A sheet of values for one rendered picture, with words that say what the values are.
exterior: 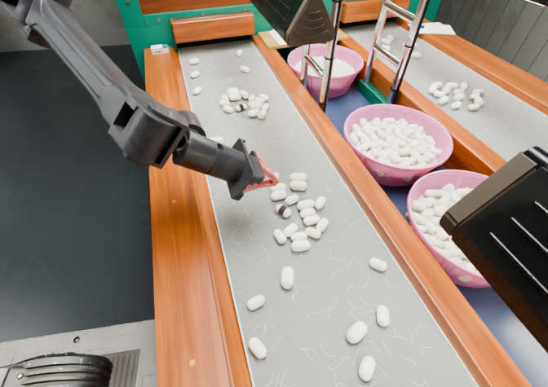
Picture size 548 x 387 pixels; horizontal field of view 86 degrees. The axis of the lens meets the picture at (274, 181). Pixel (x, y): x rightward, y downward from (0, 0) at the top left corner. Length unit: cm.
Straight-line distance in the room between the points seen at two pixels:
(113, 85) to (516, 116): 103
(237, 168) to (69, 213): 146
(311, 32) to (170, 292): 47
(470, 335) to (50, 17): 82
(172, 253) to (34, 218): 144
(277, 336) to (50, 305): 123
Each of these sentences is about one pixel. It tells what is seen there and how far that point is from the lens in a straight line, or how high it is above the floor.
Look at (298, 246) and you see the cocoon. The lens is 55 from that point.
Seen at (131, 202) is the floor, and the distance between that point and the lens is 176.
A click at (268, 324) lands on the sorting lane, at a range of 52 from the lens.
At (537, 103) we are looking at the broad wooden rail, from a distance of 119.
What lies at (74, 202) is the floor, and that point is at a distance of 191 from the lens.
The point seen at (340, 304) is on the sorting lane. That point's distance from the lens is 54.
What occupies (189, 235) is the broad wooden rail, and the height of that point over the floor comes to 77.
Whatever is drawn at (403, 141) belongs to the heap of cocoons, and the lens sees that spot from 85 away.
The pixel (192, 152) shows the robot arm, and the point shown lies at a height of 95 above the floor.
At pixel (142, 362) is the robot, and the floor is 47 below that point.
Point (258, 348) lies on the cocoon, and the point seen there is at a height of 76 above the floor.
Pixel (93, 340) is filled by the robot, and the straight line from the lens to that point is 89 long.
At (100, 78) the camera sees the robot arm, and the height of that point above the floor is 103.
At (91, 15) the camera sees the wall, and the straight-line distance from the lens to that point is 359.
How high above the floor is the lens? 123
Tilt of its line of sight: 47 degrees down
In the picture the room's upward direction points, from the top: straight up
